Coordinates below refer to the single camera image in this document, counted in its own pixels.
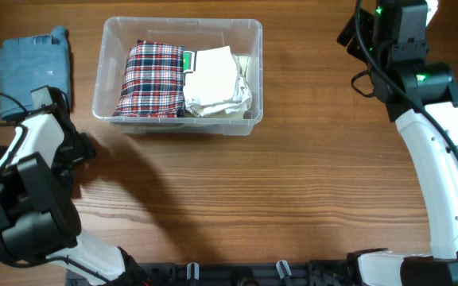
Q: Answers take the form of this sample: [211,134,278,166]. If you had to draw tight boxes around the cream cloth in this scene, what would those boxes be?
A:
[188,54,253,119]

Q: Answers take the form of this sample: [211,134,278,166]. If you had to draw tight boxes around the white shirt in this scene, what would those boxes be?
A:
[183,46,239,109]

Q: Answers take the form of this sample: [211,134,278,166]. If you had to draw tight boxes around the plaid shirt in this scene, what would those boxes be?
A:
[113,40,185,118]

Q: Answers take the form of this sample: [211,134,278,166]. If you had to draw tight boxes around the blue denim jeans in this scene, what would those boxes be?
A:
[0,25,72,121]

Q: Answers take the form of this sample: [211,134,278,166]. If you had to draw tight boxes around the black garment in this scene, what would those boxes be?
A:
[0,128,96,202]

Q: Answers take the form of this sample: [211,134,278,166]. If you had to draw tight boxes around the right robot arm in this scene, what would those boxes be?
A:
[337,1,458,285]

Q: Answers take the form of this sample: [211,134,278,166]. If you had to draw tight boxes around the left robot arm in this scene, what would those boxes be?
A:
[0,104,152,285]

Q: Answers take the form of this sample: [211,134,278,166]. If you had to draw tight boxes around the clear plastic storage bin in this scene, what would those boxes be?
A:
[92,17,264,136]

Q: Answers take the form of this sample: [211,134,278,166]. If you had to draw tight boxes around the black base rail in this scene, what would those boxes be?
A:
[141,261,353,286]

